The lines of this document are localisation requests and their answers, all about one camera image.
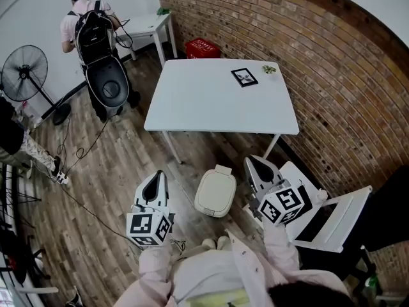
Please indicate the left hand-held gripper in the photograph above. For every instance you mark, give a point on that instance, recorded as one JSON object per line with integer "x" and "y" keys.
{"x": 142, "y": 224}

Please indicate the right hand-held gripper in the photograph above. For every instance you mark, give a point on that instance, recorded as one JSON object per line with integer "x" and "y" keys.
{"x": 287, "y": 201}

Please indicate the person's right forearm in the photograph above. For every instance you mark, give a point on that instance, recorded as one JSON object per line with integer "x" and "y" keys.
{"x": 281, "y": 245}

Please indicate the person's left forearm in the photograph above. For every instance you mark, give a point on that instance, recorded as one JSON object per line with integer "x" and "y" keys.
{"x": 156, "y": 264}

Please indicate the small white figure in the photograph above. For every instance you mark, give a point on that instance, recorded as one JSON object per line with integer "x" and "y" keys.
{"x": 321, "y": 195}

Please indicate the person's left shoe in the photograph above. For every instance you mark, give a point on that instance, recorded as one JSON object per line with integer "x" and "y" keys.
{"x": 208, "y": 242}

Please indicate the person's shoe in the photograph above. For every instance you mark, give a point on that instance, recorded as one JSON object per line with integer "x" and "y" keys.
{"x": 208, "y": 242}
{"x": 223, "y": 241}

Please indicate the black cloth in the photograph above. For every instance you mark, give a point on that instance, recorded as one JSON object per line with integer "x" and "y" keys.
{"x": 316, "y": 224}

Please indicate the person's right shoe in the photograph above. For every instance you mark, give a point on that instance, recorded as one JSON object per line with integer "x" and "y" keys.
{"x": 223, "y": 241}

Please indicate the large white folding table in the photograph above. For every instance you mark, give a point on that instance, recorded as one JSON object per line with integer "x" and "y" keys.
{"x": 217, "y": 104}

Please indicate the white power strip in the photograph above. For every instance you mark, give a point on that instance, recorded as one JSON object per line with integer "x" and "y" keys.
{"x": 60, "y": 177}

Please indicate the person's body in pink cardigan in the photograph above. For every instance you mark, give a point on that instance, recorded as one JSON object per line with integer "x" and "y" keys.
{"x": 207, "y": 280}

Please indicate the small potted plant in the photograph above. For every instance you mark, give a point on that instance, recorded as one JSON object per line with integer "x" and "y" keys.
{"x": 269, "y": 69}

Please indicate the black office chair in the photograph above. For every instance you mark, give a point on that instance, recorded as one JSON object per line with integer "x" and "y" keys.
{"x": 390, "y": 209}

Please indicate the red box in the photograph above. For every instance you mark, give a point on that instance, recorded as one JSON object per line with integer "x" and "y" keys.
{"x": 203, "y": 48}

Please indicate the small green plant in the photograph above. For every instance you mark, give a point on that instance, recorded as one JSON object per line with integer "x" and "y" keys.
{"x": 371, "y": 285}

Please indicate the small white table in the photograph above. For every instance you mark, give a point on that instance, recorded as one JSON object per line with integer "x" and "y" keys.
{"x": 147, "y": 27}

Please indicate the black backpack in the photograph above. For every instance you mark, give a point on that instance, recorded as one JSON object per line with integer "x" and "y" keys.
{"x": 96, "y": 37}

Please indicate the black standing fan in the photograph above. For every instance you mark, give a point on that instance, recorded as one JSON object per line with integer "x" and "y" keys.
{"x": 24, "y": 73}

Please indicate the green leafy plant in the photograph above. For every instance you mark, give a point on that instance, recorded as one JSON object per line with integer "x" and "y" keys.
{"x": 164, "y": 11}

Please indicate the black picture frame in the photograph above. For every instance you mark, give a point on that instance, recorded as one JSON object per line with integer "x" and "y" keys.
{"x": 244, "y": 77}

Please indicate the thin black frame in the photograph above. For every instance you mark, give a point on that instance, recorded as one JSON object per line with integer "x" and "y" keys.
{"x": 124, "y": 23}

